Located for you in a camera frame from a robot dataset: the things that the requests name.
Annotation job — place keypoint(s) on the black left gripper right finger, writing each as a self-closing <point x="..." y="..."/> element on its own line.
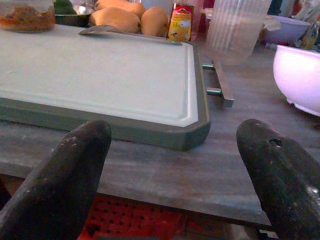
<point x="280" y="175"/>

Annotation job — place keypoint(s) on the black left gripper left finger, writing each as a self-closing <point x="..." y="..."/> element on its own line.
<point x="57" y="185"/>

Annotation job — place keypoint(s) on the red plastic crate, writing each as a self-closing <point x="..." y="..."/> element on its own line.
<point x="130" y="220"/>

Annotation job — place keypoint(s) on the white ceramic bowl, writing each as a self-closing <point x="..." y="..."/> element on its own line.
<point x="297" y="75"/>

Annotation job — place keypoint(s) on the white cutting board grey rim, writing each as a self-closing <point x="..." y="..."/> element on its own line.
<point x="100" y="82"/>

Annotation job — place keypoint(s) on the lavender plastic bowl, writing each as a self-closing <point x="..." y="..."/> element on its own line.
<point x="285" y="30"/>

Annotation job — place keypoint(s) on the clear ribbed plastic cup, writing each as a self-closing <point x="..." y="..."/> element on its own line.
<point x="233" y="30"/>

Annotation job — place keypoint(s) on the dark metal bowl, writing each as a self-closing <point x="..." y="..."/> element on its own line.
<point x="72" y="15"/>

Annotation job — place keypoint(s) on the glass jar with red food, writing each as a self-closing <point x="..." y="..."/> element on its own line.
<point x="26" y="15"/>

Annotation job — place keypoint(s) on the butternut squash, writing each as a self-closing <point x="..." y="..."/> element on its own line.
<point x="115" y="18"/>
<point x="154" y="22"/>
<point x="120" y="4"/>

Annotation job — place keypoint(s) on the yellow label honey bottle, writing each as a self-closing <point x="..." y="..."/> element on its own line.
<point x="180" y="23"/>

